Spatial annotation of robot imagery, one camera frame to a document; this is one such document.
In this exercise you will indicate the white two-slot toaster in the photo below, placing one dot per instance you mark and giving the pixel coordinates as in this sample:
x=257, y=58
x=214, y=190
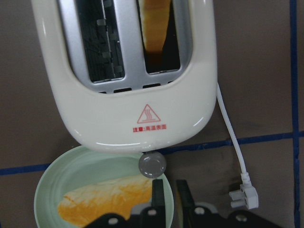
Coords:
x=113, y=95

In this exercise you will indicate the orange toast slice in toaster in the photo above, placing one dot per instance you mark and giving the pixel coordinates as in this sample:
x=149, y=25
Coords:
x=154, y=16

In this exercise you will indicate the triangular toast on plate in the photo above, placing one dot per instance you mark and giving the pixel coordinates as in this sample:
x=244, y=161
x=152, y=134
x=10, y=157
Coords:
x=82, y=206

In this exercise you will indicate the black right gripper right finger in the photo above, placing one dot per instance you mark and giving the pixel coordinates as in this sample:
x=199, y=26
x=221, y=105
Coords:
x=184, y=193

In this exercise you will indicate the light green round plate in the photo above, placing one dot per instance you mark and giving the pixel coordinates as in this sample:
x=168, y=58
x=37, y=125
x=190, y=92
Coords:
x=80, y=166

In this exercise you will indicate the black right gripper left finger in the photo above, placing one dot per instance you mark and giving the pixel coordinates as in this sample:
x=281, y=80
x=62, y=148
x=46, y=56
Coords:
x=158, y=195

